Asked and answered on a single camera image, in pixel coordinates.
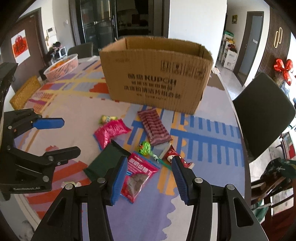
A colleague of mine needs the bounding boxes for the red transparent snack bag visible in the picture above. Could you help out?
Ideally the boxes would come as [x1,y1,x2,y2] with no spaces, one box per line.
[121,153,159,203]

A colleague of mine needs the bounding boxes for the dark green snack packet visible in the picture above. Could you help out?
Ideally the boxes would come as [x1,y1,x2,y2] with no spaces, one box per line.
[83,140,131,182]

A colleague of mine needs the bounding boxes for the red cartoon snack packet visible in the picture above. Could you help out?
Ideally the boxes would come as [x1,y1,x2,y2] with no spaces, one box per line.
[161,143,195,169]

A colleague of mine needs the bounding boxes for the green lollipop among snacks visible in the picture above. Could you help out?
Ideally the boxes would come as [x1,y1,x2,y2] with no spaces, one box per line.
[137,141,171,170]

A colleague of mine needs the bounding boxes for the pink snack packet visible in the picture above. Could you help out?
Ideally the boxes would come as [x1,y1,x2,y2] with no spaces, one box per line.
[93,119,132,150]

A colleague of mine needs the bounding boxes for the maroon striped snack packet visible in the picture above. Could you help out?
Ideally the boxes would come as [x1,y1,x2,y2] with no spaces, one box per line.
[137,108,172,146]

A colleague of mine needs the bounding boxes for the small yellow-green candy packet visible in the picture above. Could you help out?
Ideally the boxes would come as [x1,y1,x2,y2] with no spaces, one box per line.
[99,115,118,125]

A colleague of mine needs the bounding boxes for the colourful patterned table mat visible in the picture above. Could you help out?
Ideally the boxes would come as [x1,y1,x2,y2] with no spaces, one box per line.
[11,58,245,240]

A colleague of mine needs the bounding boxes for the white basket with oranges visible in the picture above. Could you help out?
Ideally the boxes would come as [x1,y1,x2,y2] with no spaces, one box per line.
[44,54,79,82]

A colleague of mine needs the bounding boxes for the red paper door decoration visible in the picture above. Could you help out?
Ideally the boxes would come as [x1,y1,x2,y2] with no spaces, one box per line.
[11,30,31,65]

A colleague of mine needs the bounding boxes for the dark chair far left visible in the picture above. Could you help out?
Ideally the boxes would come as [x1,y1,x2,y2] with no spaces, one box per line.
[68,42,93,59]

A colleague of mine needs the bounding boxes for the dark chair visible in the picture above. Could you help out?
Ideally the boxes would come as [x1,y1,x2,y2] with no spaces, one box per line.
[68,42,93,59]
[233,73,295,162]

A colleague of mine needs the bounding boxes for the green floral cloth bag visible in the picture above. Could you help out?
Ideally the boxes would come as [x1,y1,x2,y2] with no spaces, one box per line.
[262,158,295,180]

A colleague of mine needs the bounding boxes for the brown cardboard box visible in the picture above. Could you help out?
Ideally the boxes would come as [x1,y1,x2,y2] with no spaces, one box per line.
[99,36,213,114]

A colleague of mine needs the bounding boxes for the dark chair right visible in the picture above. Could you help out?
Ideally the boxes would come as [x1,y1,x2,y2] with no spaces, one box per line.
[233,73,295,162]

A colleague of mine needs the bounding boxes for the white storage shelf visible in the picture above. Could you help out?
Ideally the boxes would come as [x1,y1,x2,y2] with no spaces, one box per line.
[219,31,237,71]

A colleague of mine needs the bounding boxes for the red balloon decoration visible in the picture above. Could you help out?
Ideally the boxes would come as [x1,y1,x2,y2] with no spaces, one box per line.
[273,58,293,86]

